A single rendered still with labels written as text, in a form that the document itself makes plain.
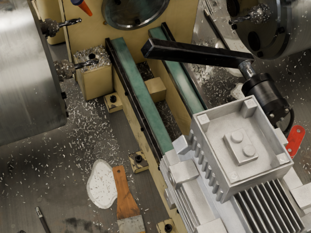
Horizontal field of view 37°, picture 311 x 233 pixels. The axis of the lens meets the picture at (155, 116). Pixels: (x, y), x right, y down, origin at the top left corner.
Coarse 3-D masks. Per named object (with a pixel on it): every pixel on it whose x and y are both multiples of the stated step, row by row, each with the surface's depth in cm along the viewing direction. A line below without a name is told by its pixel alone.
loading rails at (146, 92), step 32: (160, 32) 104; (128, 64) 99; (160, 64) 104; (128, 96) 97; (160, 96) 107; (192, 96) 96; (160, 128) 92; (160, 160) 87; (160, 192) 96; (160, 224) 92
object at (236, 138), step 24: (192, 120) 68; (216, 120) 70; (240, 120) 71; (264, 120) 68; (192, 144) 71; (216, 144) 68; (240, 144) 67; (264, 144) 69; (216, 168) 65; (240, 168) 67; (264, 168) 67; (288, 168) 65; (216, 192) 68; (240, 192) 66
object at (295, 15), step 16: (240, 0) 98; (256, 0) 92; (272, 0) 86; (288, 0) 83; (304, 0) 83; (240, 16) 100; (256, 16) 88; (272, 16) 88; (288, 16) 84; (304, 16) 85; (240, 32) 103; (256, 32) 95; (272, 32) 90; (288, 32) 86; (304, 32) 87; (256, 48) 96; (272, 48) 92; (288, 48) 89; (304, 48) 93
